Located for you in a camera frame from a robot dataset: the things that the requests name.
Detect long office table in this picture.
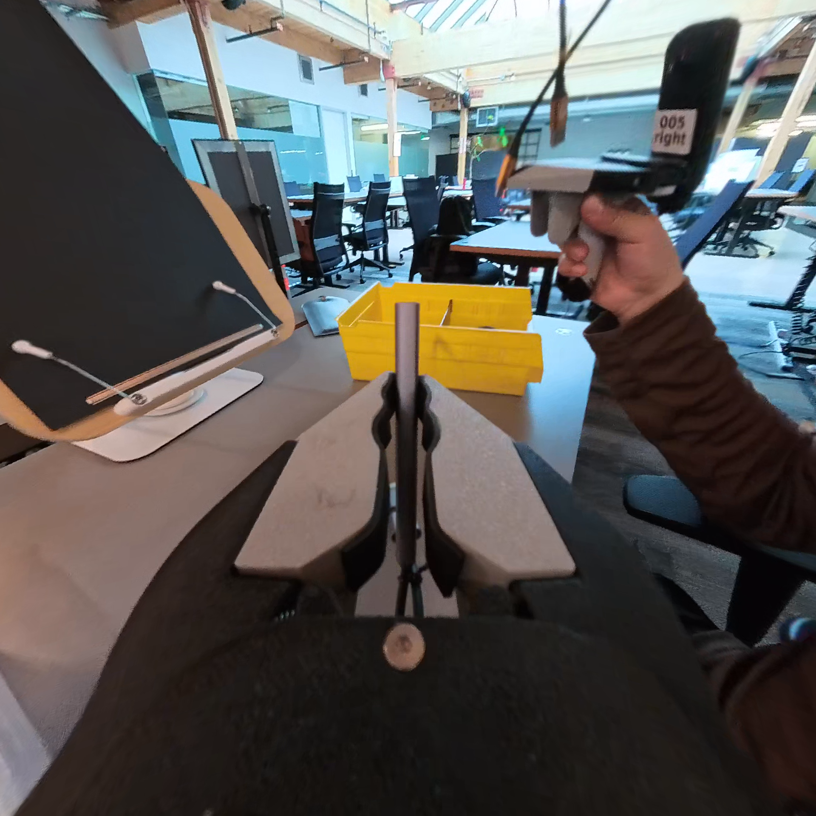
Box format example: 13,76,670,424
286,189,409,232

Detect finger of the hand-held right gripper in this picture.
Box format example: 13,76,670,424
505,158,604,193

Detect black office chair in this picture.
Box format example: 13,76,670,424
344,181,395,283
300,182,350,289
402,176,448,281

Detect black wooden-edged book stand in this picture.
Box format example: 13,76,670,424
0,0,297,464

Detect person's torso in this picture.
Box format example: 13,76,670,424
691,628,816,816

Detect desk with black legs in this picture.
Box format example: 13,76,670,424
747,203,816,374

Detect black usb-c cable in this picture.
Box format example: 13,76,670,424
496,0,613,187

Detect dark blue chair back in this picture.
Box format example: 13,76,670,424
674,178,757,270

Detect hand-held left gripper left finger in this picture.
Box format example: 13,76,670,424
235,371,399,590

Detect grey-framed black panel stand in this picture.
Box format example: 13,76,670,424
192,138,302,295

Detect wooden office table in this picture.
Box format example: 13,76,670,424
449,218,563,317

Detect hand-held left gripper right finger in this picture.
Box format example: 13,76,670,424
417,373,576,598

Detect grey pouch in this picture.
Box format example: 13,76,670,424
301,295,359,337

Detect yellow plastic bin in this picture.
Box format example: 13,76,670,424
336,281,544,397

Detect black chair with jacket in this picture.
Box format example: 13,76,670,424
417,193,506,286

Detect blue office chair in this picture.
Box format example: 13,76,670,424
623,473,816,646

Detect person's right forearm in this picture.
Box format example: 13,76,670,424
583,279,816,557

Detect person's right hand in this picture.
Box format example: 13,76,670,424
556,193,687,326

